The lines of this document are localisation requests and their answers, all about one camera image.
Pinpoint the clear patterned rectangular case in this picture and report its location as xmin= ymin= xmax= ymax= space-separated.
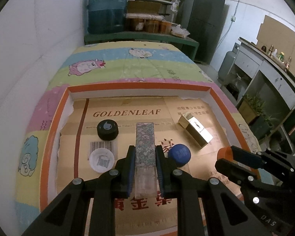
xmin=134 ymin=122 xmax=157 ymax=198

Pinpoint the blue bottle cap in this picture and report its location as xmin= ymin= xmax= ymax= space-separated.
xmin=168 ymin=144 xmax=191 ymax=167

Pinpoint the white bottle cap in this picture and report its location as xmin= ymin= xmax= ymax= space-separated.
xmin=89 ymin=148 xmax=115 ymax=173

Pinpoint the black bottle cap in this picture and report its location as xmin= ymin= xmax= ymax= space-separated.
xmin=97 ymin=119 xmax=119 ymax=141

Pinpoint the small gold box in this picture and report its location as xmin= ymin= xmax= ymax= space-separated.
xmin=178 ymin=112 xmax=213 ymax=148

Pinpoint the shallow orange rimmed cardboard tray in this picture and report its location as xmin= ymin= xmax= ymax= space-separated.
xmin=39 ymin=82 xmax=259 ymax=236

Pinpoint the potted green plant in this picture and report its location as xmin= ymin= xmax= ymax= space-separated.
xmin=238 ymin=94 xmax=265 ymax=124

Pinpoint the white kitchen counter cabinet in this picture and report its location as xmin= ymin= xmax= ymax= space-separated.
xmin=222 ymin=38 xmax=295 ymax=154

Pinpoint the grey gas cylinder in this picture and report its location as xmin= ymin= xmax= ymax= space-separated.
xmin=218 ymin=43 xmax=240 ymax=82

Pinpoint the colourful cartoon sheep quilt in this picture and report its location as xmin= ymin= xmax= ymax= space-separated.
xmin=16 ymin=41 xmax=260 ymax=232

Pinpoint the green low bench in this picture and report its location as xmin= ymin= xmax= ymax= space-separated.
xmin=84 ymin=31 xmax=199 ymax=61

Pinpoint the white plastic bag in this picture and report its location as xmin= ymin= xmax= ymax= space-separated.
xmin=171 ymin=25 xmax=190 ymax=38

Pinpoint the green white storage shelf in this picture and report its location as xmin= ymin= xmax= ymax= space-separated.
xmin=122 ymin=0 xmax=181 ymax=34

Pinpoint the cardboard box on shelf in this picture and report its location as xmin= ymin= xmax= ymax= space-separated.
xmin=127 ymin=1 xmax=161 ymax=14

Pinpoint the blue water jug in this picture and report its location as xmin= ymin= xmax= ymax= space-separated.
xmin=87 ymin=0 xmax=128 ymax=34

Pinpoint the dark green refrigerator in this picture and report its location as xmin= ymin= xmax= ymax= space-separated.
xmin=176 ymin=0 xmax=225 ymax=64

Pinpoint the cardboard sheet on wall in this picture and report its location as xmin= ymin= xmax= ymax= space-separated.
xmin=257 ymin=16 xmax=295 ymax=75

